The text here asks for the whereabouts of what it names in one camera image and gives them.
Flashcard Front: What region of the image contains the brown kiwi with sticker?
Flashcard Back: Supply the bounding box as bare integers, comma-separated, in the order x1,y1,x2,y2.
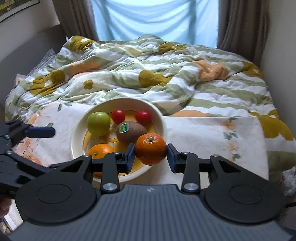
116,121,147,144

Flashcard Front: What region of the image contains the framed wall picture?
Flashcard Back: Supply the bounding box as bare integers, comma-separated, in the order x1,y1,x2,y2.
0,0,40,22

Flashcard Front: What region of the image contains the large orange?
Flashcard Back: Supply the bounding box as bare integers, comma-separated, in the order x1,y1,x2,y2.
135,133,167,166
88,143,117,178

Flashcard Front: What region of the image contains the grey bed headboard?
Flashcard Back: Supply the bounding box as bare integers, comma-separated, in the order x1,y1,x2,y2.
1,25,66,105

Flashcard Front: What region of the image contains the cream bowl with yellow cartoon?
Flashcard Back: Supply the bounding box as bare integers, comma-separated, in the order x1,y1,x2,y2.
70,97,168,183

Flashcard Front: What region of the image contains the right brown curtain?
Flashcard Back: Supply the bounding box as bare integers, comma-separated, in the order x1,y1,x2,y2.
217,0,269,66

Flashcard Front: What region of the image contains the floral striped quilt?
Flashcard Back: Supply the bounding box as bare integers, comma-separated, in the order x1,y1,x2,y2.
4,34,295,142

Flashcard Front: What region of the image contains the green apple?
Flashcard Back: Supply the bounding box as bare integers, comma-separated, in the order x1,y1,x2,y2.
87,112,111,136

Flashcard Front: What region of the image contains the left brown curtain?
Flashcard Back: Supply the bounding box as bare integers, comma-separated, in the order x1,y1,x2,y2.
53,0,98,41

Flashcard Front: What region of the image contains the brown curtain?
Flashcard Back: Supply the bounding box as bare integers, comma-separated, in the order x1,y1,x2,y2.
53,0,98,41
217,0,269,66

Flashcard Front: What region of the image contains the red cherry tomato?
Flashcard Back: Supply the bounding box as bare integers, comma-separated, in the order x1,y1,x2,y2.
135,111,151,126
111,110,125,125

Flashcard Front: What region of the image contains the light blue window sheet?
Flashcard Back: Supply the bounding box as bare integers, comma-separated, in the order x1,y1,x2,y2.
91,0,219,48

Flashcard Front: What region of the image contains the patterned grey pillow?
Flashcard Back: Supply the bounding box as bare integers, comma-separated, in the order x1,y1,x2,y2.
29,48,58,75

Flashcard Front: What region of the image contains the person's left hand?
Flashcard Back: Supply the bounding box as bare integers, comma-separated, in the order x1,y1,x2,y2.
0,197,12,219

